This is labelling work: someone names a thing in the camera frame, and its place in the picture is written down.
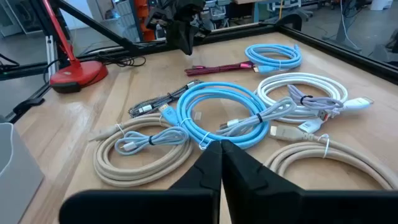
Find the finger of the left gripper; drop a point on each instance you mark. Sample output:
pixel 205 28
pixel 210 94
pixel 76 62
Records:
pixel 190 34
pixel 176 32

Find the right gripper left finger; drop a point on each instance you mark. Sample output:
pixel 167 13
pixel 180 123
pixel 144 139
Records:
pixel 192 202

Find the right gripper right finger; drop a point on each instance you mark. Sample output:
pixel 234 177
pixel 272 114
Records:
pixel 264 202

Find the orange storage bin rack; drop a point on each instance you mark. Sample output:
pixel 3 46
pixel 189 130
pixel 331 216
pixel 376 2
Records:
pixel 144 18

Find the white plastic bin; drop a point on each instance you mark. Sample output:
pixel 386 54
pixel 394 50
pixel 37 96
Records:
pixel 18 193

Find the black table frame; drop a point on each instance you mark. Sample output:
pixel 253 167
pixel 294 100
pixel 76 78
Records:
pixel 342 53

